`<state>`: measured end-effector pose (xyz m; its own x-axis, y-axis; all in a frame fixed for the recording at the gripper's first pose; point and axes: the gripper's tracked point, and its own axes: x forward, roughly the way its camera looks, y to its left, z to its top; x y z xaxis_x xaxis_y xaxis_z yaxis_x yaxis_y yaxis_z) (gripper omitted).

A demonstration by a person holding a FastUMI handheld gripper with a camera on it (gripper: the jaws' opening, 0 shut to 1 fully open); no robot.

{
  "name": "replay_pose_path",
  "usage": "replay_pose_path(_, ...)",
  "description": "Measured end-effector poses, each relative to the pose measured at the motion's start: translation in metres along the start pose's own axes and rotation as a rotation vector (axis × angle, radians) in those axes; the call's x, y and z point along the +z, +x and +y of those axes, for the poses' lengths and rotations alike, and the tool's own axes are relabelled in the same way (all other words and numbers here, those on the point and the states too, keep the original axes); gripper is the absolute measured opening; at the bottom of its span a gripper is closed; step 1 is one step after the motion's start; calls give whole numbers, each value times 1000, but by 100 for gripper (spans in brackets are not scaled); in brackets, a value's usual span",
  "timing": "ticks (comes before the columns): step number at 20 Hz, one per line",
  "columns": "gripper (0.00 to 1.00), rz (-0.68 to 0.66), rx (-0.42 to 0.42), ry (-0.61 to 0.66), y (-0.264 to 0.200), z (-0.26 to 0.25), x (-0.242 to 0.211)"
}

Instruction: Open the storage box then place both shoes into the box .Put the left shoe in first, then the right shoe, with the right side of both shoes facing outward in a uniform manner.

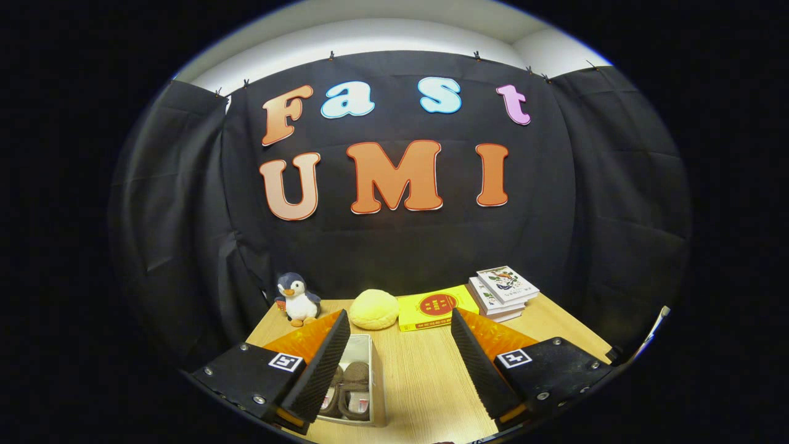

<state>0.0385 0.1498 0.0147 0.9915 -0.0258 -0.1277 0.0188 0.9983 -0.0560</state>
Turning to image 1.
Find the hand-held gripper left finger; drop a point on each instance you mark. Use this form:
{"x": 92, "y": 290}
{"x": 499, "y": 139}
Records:
{"x": 323, "y": 364}

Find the brown fuzzy slipper shoe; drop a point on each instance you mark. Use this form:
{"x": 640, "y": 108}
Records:
{"x": 356, "y": 376}
{"x": 334, "y": 385}

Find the brown fabric storage box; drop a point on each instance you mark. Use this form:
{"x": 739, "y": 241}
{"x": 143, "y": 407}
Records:
{"x": 360, "y": 346}

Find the white paperback book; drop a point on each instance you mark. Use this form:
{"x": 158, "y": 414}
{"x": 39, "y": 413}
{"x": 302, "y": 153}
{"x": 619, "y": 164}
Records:
{"x": 479, "y": 293}
{"x": 493, "y": 314}

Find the white book with colourful cover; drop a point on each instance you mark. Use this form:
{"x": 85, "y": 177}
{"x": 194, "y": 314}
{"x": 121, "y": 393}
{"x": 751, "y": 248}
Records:
{"x": 506, "y": 282}

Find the yellow book with red label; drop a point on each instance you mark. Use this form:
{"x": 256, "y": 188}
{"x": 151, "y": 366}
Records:
{"x": 431, "y": 305}

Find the yellow bread bun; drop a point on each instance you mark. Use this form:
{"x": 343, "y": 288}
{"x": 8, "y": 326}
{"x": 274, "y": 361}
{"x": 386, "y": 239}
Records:
{"x": 373, "y": 308}

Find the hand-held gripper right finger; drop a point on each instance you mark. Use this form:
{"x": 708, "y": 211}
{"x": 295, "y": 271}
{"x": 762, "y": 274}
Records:
{"x": 474, "y": 364}

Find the penguin plush toy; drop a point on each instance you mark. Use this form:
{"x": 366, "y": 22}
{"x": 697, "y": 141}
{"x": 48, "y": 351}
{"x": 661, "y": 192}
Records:
{"x": 300, "y": 302}

